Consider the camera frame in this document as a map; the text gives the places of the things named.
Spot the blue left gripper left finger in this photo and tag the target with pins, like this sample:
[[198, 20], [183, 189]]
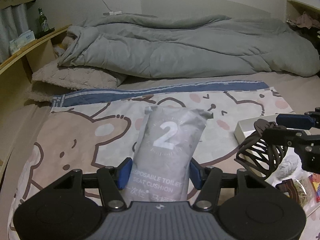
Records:
[[123, 172]]

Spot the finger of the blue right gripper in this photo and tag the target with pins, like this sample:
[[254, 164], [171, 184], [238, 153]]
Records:
[[314, 114], [296, 121]]

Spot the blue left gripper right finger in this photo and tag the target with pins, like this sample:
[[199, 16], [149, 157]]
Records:
[[197, 174]]

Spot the white sock ball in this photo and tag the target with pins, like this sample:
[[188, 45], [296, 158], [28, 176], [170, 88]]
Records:
[[287, 167]]

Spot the bag of rubber bands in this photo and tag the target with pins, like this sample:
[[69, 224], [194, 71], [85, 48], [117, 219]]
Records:
[[305, 192]]

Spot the grey toilet seat cushion pack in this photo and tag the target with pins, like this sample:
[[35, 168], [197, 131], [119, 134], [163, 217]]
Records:
[[166, 143]]

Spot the blue red card box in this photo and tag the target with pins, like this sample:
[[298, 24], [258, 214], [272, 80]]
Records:
[[315, 181]]

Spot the white shallow cardboard box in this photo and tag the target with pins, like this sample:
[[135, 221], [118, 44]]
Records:
[[245, 127]]

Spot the cartoon bear print cloth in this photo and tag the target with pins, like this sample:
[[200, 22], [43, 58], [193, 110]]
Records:
[[90, 129]]

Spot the pink clothes on shelf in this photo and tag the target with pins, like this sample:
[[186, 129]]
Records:
[[304, 21]]

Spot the right side wooden shelf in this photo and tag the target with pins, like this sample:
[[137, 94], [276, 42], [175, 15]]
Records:
[[293, 10]]

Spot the beige fluffy pillow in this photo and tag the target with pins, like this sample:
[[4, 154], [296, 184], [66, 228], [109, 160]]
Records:
[[52, 79]]

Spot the grey quilted duvet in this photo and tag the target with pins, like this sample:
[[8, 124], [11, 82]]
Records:
[[216, 45]]

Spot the yellow wooden bedside shelf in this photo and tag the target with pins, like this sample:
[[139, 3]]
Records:
[[17, 71]]

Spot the green glass bottle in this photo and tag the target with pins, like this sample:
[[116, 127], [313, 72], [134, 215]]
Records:
[[43, 21]]

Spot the white headboard panel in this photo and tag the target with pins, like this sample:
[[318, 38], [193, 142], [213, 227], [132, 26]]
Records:
[[188, 8]]

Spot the tissue pack on shelf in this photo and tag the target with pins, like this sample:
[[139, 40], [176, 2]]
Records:
[[24, 39]]

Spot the grey curtain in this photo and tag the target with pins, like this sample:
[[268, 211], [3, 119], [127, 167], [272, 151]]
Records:
[[13, 22]]

